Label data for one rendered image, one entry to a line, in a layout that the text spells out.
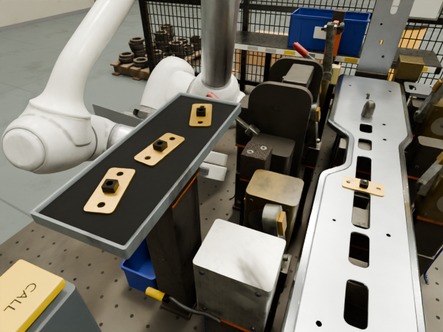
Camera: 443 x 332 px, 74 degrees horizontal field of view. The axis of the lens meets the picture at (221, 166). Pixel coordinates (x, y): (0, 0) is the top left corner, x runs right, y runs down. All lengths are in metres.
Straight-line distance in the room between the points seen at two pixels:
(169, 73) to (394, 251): 0.88
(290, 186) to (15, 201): 2.13
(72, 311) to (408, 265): 0.49
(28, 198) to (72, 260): 1.49
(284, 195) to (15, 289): 0.38
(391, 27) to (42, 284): 1.25
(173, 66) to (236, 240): 0.84
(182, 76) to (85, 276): 0.71
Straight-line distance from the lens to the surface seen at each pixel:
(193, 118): 0.54
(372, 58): 1.34
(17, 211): 2.36
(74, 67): 0.60
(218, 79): 0.97
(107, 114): 1.14
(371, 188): 0.70
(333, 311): 0.50
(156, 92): 1.11
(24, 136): 0.55
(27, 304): 0.35
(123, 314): 0.83
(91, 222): 0.38
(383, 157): 0.81
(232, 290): 0.39
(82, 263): 0.95
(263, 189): 0.51
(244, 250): 0.39
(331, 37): 1.03
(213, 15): 0.84
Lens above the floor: 1.43
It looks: 38 degrees down
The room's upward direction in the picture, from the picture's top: straight up
